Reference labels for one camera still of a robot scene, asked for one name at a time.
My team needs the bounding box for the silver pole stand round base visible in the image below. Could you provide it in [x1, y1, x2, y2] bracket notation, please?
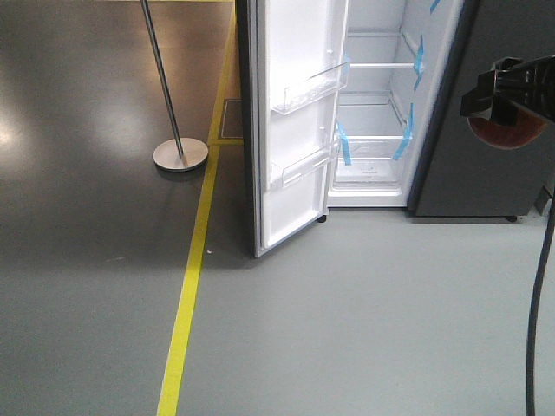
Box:
[140, 0, 208, 172]

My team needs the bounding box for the grey fridge with door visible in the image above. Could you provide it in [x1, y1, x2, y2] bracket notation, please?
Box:
[235, 1, 465, 257]

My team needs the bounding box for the clear fridge crisper drawer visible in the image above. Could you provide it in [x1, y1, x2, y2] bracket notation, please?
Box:
[335, 138, 404, 188]

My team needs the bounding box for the clear door bin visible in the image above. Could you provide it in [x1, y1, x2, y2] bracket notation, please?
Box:
[269, 145, 336, 189]
[270, 60, 350, 115]

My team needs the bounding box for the yellow floor tape line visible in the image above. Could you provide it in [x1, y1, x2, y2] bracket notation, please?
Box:
[156, 9, 237, 415]

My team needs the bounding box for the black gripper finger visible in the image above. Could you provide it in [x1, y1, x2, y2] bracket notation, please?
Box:
[460, 55, 554, 127]

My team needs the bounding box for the dark grey cabinet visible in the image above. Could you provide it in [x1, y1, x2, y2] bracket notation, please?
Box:
[408, 1, 554, 218]

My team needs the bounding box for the red yellow apple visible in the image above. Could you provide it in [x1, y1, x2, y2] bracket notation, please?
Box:
[468, 112, 547, 150]

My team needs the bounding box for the clear upper door bin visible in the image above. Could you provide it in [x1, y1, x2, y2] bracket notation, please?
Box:
[270, 60, 350, 115]

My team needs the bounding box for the clear middle door bin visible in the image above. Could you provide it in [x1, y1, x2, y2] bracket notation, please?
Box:
[269, 145, 336, 189]

